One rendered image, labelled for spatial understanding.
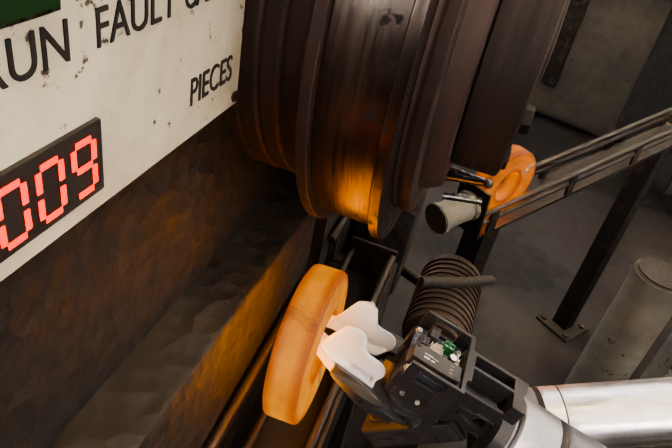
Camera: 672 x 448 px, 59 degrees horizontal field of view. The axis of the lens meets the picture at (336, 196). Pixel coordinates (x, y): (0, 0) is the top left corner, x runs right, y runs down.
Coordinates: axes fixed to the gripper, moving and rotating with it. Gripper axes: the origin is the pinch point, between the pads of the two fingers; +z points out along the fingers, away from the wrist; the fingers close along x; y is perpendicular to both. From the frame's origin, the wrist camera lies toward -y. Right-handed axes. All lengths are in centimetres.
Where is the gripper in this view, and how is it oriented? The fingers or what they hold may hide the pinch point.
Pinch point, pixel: (311, 328)
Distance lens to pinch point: 60.3
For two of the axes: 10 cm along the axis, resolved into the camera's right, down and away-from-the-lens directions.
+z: -8.5, -5.2, 0.3
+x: -3.3, 5.0, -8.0
